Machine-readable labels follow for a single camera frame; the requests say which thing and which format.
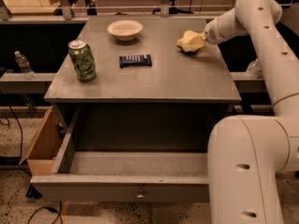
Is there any black floor cable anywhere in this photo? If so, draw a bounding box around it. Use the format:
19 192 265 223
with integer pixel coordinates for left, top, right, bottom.
0 87 64 224

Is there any yellow sponge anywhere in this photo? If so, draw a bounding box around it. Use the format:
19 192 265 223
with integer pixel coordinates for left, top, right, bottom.
177 30 206 52

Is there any white bowl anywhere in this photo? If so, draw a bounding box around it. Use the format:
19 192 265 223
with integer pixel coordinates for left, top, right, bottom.
107 20 143 41

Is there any grey side shelf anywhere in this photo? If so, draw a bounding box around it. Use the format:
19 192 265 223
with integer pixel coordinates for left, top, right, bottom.
0 73 56 93
231 72 267 93

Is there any grey wooden cabinet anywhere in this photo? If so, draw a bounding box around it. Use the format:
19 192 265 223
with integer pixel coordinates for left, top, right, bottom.
44 15 242 151

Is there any metal railing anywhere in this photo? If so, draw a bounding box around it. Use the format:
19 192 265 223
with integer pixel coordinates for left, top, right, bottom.
1 0 298 21

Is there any clear plastic water bottle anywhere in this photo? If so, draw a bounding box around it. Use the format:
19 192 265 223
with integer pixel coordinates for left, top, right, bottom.
14 50 36 79

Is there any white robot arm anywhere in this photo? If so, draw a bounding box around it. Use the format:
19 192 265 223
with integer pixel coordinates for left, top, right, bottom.
206 0 299 224

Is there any grey side shelf right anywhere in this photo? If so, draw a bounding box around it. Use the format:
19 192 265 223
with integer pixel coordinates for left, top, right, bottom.
231 72 267 93

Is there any grey open top drawer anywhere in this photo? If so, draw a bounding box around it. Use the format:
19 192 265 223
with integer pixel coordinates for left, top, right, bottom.
31 104 213 203

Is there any grey side shelf left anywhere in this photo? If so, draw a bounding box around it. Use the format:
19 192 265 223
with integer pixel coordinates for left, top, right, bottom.
0 73 56 93

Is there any metal drawer knob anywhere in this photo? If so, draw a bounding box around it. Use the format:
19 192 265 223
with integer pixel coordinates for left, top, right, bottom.
136 189 145 201

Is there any green soda can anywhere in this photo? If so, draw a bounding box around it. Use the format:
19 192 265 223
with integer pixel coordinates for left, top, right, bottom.
68 39 96 81

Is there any brown cardboard box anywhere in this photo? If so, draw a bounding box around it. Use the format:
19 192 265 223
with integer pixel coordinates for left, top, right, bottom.
20 106 63 176

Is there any blue snack bar wrapper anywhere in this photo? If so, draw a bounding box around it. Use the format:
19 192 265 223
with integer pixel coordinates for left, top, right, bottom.
119 54 152 68

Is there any clear sanitizer pump bottle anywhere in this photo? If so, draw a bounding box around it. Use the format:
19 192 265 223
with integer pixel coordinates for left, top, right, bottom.
245 60 262 79

